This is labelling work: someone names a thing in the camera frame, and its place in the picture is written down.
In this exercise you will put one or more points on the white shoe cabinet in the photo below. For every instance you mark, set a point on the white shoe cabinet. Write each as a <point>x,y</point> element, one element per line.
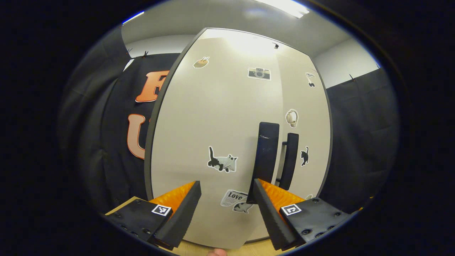
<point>148,156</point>

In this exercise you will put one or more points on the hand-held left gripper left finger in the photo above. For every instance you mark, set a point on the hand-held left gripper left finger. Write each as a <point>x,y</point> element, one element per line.
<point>181,213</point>

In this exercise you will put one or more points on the white shoe cabinet door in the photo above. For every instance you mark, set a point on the white shoe cabinet door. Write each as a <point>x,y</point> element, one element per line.
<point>312,106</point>
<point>206,117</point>

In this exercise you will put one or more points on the long ceiling light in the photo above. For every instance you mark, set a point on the long ceiling light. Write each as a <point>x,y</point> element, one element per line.
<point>284,7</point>
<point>133,17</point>

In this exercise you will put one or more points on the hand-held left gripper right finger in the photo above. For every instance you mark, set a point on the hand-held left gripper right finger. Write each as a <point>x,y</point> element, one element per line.
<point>270,213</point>

